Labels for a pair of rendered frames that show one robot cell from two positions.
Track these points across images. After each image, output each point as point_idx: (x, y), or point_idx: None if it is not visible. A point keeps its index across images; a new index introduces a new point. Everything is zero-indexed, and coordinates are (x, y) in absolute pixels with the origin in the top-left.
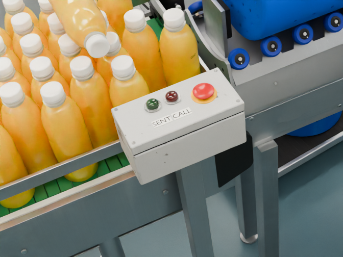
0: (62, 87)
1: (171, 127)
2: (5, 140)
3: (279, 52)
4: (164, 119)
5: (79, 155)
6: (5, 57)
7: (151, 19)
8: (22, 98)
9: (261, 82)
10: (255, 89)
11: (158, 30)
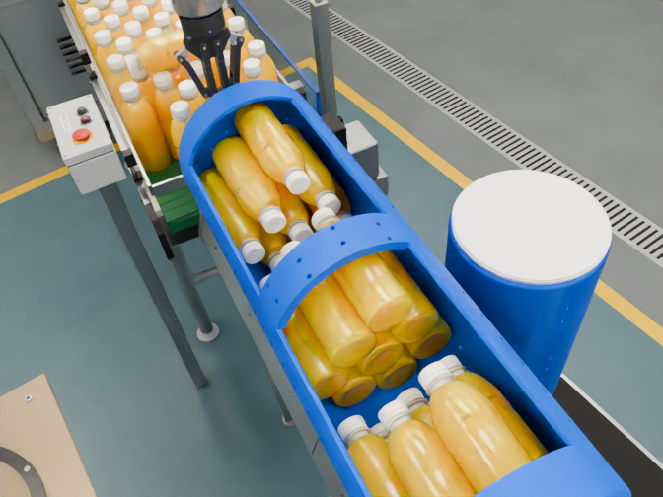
0: (112, 63)
1: (55, 124)
2: (104, 61)
3: None
4: (65, 119)
5: (117, 114)
6: (159, 32)
7: None
8: (123, 52)
9: (212, 234)
10: (209, 233)
11: None
